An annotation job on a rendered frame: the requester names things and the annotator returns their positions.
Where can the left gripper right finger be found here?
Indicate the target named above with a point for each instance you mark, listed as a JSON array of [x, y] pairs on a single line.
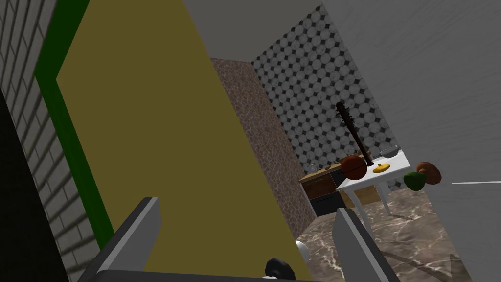
[[356, 250]]

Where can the black and white door knob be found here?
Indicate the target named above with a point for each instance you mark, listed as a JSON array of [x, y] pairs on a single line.
[[279, 269]]

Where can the brown wooden cabinet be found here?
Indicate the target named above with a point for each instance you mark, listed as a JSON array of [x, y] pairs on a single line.
[[318, 188]]

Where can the olive yellow door leaf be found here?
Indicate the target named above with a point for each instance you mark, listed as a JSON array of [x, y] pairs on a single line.
[[156, 117]]

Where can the white table with things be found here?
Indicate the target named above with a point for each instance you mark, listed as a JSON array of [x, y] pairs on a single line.
[[392, 164]]

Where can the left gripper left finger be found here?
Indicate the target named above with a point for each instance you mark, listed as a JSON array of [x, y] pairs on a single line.
[[133, 239]]

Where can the green round object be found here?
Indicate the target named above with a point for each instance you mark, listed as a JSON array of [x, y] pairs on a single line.
[[414, 181]]

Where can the orange brown round object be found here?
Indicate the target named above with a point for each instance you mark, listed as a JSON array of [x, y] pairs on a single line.
[[430, 172]]

